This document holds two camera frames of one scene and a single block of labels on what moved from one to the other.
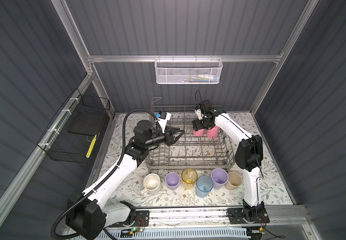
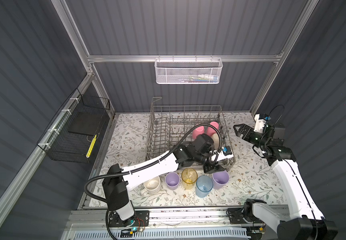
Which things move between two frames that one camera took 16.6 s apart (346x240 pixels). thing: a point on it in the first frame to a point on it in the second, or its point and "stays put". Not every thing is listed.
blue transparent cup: [204, 184] stays put
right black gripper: [196, 125] to [249, 130]
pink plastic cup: [213, 133] stays put
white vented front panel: [173, 233] stays put
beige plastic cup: [234, 180] to [216, 139]
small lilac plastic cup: [172, 180] stays put
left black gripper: [171, 140] to [212, 168]
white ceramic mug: [151, 183] stays put
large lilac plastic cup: [219, 176] stays put
